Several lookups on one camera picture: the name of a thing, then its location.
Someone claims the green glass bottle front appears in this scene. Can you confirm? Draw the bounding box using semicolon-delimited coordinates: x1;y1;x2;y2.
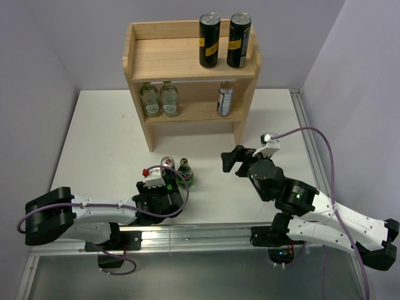
162;168;178;190

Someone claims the green glass bottle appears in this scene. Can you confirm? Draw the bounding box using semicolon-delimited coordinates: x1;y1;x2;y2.
162;168;178;190
176;158;194;188

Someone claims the silver blue energy can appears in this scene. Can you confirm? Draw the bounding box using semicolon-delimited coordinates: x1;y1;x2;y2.
217;81;234;117

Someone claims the black yellow soda can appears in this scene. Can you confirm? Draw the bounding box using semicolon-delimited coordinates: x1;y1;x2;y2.
227;12;252;69
199;12;221;68

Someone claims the black yellow soda can front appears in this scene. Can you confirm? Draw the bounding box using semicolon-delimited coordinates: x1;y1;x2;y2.
199;12;221;68

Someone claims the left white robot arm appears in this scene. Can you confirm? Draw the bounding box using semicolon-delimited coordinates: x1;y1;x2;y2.
17;182;188;249

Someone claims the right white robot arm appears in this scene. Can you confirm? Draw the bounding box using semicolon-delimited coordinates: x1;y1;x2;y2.
221;145;399;271

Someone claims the green glass bottle rear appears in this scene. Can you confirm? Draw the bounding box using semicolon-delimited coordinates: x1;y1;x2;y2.
176;158;194;188

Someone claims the blue red energy can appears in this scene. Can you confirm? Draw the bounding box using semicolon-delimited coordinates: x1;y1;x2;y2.
161;156;175;171

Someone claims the clear glass bottle right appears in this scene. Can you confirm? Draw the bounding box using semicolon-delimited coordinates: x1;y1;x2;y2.
159;81;179;117

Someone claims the clear glass bottle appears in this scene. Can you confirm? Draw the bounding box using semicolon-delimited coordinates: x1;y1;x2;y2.
140;82;161;118
159;81;179;117

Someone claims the clear glass bottle left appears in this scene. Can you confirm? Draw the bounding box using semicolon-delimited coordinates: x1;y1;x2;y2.
140;82;161;118

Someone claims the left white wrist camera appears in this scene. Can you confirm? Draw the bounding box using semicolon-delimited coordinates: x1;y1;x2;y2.
142;167;165;188

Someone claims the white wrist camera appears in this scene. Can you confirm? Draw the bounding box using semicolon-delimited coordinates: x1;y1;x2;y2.
252;132;281;158
142;167;165;188

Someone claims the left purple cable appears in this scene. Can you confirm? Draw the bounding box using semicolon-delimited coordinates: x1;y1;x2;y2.
17;165;190;234

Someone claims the purple cable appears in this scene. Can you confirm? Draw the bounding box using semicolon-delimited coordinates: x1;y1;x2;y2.
17;165;190;234
271;126;373;300

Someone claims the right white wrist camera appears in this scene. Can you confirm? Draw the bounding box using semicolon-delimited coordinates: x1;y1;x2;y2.
252;132;281;158

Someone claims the aluminium front rail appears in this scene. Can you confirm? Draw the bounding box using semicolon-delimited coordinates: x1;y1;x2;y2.
27;218;359;256

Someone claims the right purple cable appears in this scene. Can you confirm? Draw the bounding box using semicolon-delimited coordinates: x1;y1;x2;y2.
271;126;373;300

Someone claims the aluminium side rail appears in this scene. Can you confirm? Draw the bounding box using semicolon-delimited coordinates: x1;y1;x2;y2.
289;89;365;294

